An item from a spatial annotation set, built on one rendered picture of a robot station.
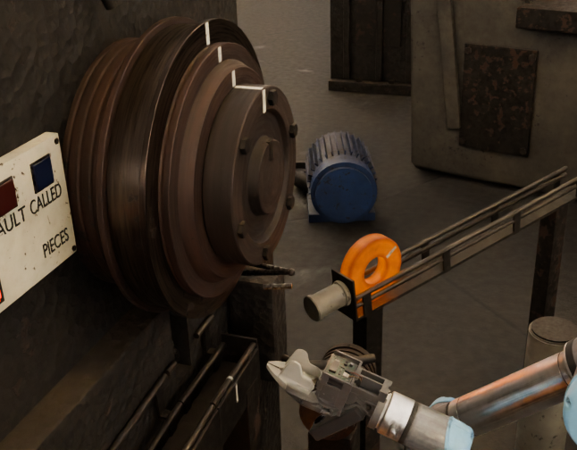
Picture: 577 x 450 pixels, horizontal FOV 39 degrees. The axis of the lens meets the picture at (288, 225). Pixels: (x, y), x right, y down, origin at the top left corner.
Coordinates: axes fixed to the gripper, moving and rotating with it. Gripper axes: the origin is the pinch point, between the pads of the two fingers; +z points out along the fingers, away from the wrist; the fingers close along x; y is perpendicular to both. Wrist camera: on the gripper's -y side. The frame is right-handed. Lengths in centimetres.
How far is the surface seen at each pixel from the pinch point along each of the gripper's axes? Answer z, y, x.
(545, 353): -51, -11, -58
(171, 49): 27, 52, 8
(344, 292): -3.8, -4.9, -38.6
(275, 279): 8.6, 2.3, -22.4
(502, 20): -9, 8, -267
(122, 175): 25, 38, 21
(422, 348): -29, -69, -122
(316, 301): 0.6, -6.3, -33.2
